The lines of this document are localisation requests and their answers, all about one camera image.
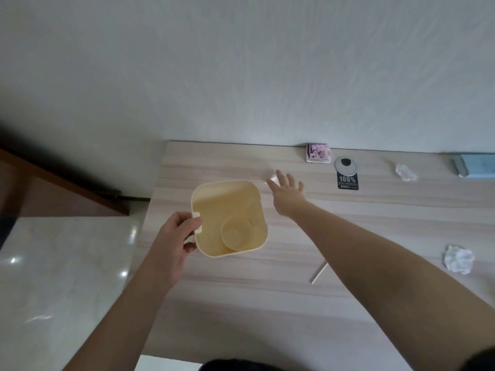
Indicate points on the person's right middle finger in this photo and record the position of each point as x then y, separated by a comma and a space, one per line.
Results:
290, 180

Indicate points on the person's left forearm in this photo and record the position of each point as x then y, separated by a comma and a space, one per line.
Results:
123, 324

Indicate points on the person's left hand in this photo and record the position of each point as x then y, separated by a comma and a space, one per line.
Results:
166, 251

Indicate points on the person's right forearm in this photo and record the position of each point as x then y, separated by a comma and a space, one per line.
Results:
386, 282

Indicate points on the large crumpled white tissue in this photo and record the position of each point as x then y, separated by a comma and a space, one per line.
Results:
459, 259

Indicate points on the person's right thumb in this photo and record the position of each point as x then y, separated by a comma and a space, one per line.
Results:
271, 183

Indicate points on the black and white tag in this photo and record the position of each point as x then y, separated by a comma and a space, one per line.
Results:
347, 174

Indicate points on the yellow plastic bin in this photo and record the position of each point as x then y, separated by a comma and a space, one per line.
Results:
232, 204

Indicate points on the person's left thumb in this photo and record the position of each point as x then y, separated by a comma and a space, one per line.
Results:
185, 220

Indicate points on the small crumpled white tissue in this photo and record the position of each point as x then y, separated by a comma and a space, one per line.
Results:
406, 173

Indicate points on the white stick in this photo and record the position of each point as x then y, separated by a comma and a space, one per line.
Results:
318, 273

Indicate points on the clear round plastic cup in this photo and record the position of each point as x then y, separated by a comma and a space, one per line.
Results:
236, 236

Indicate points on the brown wooden door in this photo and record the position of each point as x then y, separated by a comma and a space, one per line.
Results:
58, 189

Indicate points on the person's dark clothing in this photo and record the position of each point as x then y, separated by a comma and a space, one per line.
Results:
239, 365

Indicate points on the small white paper scrap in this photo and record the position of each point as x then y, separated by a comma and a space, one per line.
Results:
272, 176

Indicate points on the blue box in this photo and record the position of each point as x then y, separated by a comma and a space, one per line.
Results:
473, 164

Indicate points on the person's right hand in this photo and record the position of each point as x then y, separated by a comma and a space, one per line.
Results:
288, 198

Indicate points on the pink printed packet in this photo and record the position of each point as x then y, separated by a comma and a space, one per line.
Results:
318, 153

